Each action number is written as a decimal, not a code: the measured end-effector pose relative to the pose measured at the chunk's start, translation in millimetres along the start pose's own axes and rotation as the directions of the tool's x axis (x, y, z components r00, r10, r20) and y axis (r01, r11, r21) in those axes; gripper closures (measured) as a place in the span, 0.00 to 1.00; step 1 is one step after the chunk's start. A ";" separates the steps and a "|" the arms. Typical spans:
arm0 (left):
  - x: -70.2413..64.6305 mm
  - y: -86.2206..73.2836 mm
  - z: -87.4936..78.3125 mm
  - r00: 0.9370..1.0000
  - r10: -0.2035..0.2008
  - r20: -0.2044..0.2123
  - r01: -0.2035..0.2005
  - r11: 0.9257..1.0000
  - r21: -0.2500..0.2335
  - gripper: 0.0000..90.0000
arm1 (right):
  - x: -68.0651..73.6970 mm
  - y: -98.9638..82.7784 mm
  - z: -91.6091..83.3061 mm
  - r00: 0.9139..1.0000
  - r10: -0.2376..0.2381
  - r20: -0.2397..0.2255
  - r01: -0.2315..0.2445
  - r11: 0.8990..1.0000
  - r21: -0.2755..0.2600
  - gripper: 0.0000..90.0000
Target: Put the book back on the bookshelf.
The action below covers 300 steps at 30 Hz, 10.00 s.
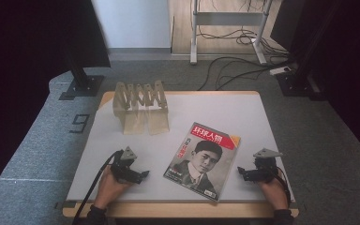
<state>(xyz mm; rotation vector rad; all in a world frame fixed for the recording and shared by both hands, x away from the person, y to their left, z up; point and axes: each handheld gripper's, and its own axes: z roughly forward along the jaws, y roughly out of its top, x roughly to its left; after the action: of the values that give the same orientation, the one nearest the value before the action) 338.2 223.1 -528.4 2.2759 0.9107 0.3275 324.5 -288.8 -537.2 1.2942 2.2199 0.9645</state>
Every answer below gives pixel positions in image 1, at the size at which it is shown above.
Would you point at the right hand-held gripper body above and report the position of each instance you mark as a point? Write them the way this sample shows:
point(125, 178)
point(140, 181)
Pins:
point(265, 167)

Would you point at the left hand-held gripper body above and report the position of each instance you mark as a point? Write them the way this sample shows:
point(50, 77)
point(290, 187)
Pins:
point(122, 167)

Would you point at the person's left hand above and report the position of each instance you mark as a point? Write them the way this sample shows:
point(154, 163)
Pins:
point(111, 190)

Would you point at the magazine with portrait cover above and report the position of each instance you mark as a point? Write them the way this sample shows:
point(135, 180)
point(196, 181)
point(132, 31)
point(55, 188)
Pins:
point(201, 161)

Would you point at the beige folding file rack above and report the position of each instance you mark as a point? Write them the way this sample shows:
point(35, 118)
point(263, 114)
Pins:
point(140, 108)

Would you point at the white table with wooden edge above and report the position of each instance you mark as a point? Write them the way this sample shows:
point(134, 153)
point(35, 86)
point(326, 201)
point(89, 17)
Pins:
point(200, 109)

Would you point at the black metal stand with base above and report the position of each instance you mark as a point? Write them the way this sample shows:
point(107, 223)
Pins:
point(81, 84)
point(300, 78)

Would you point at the white power strip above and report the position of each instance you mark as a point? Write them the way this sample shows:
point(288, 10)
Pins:
point(279, 70)

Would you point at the dark curtain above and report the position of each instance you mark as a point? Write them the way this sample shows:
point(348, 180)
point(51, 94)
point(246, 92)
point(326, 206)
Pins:
point(22, 62)
point(353, 62)

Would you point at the white metal desk frame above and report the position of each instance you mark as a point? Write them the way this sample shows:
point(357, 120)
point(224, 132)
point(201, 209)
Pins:
point(228, 18)

